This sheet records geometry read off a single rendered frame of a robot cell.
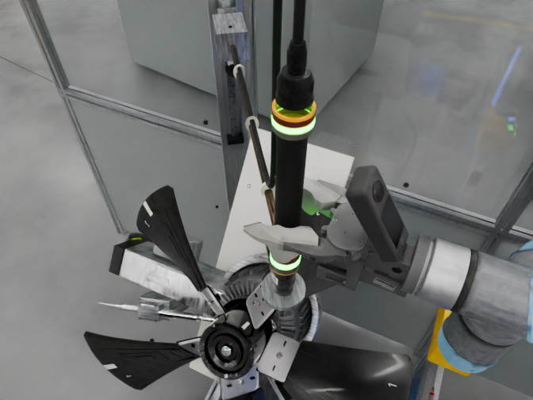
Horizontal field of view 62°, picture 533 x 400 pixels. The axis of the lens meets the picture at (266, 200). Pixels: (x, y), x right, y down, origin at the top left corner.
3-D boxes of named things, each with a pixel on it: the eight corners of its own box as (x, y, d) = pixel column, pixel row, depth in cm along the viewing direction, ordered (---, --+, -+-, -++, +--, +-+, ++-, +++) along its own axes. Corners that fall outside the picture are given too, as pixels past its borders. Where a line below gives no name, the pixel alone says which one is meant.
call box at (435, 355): (436, 309, 122) (449, 290, 114) (474, 324, 119) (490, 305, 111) (424, 363, 113) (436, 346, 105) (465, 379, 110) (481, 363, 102)
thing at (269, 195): (229, 50, 101) (229, 44, 100) (235, 49, 102) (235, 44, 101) (275, 242, 67) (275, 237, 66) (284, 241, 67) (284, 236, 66)
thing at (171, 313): (225, 324, 105) (101, 305, 116) (225, 315, 105) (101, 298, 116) (221, 327, 103) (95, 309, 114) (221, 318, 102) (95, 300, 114)
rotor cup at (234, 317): (211, 343, 103) (183, 370, 91) (227, 286, 100) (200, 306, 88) (268, 369, 99) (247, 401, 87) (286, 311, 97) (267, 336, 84)
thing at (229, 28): (214, 42, 110) (211, 8, 104) (242, 39, 111) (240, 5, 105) (219, 65, 104) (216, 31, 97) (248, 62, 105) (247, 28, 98)
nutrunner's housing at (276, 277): (269, 290, 74) (270, 32, 39) (292, 286, 75) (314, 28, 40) (273, 311, 72) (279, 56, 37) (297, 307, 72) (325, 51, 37)
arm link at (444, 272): (464, 289, 46) (475, 231, 51) (419, 273, 48) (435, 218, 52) (442, 321, 52) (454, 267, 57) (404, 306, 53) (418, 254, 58)
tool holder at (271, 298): (255, 265, 74) (254, 230, 67) (297, 259, 75) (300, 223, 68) (265, 314, 69) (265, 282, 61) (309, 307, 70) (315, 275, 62)
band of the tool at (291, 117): (268, 117, 47) (268, 94, 45) (308, 113, 47) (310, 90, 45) (276, 145, 44) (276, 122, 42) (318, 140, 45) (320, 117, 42)
